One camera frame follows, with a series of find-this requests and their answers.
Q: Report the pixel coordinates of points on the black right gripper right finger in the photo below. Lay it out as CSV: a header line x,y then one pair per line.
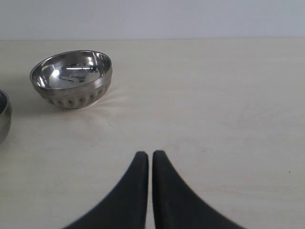
x,y
176,205

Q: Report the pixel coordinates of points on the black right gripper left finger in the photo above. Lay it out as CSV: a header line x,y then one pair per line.
x,y
125,207

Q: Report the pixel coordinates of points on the ribbed stainless steel bowl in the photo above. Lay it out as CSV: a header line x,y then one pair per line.
x,y
74,79

